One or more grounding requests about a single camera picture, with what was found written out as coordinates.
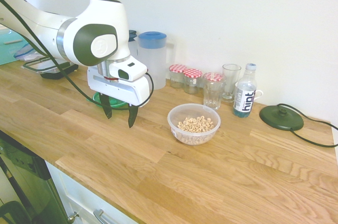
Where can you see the green round container lid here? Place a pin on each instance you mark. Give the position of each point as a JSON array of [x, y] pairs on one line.
[[117, 103]]

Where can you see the white mug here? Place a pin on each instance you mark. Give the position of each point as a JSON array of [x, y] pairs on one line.
[[259, 94]]

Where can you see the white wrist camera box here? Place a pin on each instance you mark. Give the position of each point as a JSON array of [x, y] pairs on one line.
[[132, 69]]

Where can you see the faceted glass tumbler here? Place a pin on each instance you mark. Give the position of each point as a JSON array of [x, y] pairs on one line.
[[214, 97]]

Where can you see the glass jar red checkered lid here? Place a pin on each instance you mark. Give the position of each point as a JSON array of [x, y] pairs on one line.
[[177, 77], [213, 76], [192, 84]]

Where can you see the tall footed drinking glass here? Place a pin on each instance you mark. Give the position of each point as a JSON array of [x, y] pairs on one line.
[[231, 81]]

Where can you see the zip plastic bag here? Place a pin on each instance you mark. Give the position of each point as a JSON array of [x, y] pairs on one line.
[[25, 53]]

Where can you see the clear pitcher with dark lid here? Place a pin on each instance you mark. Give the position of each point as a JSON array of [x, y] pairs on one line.
[[132, 47]]

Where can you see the black container with clear lid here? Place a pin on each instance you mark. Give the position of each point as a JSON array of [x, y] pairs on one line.
[[51, 74]]

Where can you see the white cabinet drawer front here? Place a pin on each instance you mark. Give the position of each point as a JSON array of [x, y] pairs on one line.
[[79, 197]]

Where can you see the silver cabinet knob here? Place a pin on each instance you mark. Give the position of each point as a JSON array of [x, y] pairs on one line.
[[71, 218]]

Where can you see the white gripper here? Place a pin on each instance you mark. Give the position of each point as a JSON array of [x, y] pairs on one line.
[[118, 89]]

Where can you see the black kettle base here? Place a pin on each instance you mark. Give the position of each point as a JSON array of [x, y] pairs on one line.
[[280, 119]]

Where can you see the clear plastic food container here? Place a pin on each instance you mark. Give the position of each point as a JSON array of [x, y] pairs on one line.
[[174, 118]]

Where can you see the stainless steel dishwasher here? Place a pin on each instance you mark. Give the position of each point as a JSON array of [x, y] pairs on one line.
[[29, 176]]

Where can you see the teal bread box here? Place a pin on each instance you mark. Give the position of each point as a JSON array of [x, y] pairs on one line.
[[8, 49]]

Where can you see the clear pitcher with blue lid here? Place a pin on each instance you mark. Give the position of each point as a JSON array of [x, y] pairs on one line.
[[153, 60]]

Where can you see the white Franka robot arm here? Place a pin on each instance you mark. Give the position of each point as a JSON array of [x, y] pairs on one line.
[[100, 18]]

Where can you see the hint water bottle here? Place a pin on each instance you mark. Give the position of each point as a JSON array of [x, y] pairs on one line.
[[244, 100]]

